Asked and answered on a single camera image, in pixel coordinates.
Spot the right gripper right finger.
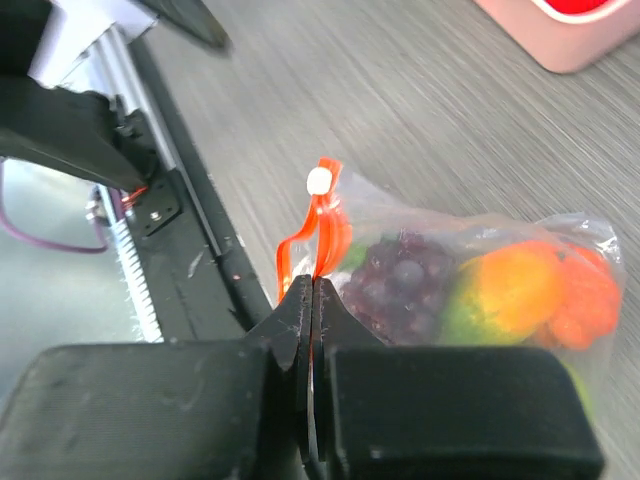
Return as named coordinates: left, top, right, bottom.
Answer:
left=311, top=278, right=605, bottom=479

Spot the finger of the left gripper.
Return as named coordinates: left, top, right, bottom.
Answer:
left=139, top=0, right=231, bottom=50

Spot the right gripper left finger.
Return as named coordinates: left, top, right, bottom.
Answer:
left=1, top=276, right=312, bottom=479

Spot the purple grape bunch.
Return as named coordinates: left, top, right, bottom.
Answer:
left=334, top=231, right=458, bottom=345

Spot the clear zip top bag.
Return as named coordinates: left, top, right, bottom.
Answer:
left=276, top=157, right=625, bottom=416

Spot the green orange mango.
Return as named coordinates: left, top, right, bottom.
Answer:
left=440, top=240, right=565, bottom=345

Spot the small orange fruit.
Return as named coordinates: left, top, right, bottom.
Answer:
left=534, top=244, right=622, bottom=350

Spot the green pear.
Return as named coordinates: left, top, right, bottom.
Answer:
left=562, top=361, right=593, bottom=422

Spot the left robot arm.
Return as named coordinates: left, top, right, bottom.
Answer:
left=1, top=1, right=231, bottom=193

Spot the pink divided tray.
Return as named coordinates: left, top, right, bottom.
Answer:
left=476, top=0, right=639, bottom=74

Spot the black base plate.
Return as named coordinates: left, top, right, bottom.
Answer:
left=113, top=40, right=272, bottom=341

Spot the perforated cable rail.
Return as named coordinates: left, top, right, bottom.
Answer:
left=112, top=219, right=163, bottom=343

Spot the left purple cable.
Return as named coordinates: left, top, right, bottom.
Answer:
left=0, top=159, right=126, bottom=255

